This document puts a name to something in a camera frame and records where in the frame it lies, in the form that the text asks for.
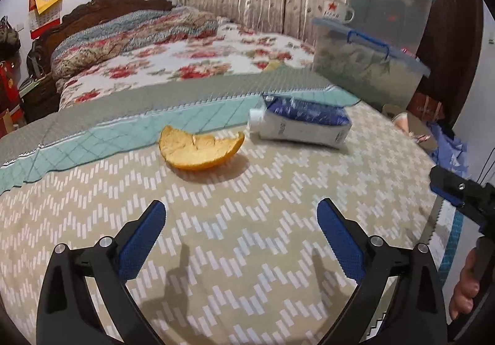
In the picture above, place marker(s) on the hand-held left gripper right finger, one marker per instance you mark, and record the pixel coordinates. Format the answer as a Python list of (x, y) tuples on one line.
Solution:
[(342, 240)]

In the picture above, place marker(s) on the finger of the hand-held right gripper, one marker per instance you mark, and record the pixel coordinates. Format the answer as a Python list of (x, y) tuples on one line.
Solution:
[(446, 188)]

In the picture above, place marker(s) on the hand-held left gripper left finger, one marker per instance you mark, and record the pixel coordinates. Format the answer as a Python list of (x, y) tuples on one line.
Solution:
[(141, 240)]

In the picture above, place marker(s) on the orange peel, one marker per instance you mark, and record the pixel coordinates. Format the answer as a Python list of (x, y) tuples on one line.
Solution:
[(193, 159)]

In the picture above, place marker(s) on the blue white milk carton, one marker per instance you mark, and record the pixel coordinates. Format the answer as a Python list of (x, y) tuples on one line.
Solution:
[(294, 128)]

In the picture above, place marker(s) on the person's right hand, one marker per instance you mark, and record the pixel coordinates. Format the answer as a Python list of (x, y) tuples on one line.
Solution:
[(464, 287)]

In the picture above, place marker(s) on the blue cloth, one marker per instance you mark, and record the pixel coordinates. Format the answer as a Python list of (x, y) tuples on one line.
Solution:
[(448, 151)]

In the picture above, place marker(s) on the dark wooden wardrobe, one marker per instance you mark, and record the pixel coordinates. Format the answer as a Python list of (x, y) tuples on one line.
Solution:
[(452, 39)]

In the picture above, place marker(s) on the storage box with teal lid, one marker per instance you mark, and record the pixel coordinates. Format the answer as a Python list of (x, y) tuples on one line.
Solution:
[(386, 0)]

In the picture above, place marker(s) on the red gift box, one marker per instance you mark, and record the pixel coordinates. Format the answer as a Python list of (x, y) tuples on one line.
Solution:
[(7, 93)]

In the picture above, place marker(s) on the folded floral quilt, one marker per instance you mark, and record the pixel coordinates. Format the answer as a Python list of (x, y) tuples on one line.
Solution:
[(127, 35)]

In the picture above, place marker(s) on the floral bedsheet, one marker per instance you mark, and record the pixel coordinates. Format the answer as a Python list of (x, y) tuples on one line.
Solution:
[(232, 55)]

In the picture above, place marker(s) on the white enamel mug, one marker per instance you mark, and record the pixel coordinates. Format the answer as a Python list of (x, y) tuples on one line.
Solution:
[(334, 12)]

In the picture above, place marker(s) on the black bag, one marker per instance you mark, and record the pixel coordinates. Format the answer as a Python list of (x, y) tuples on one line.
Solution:
[(36, 58)]

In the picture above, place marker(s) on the dark hanging bag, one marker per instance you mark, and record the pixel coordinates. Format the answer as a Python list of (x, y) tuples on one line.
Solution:
[(7, 39)]

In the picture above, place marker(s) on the carved wooden headboard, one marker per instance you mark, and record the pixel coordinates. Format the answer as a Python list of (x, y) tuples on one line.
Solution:
[(112, 0)]

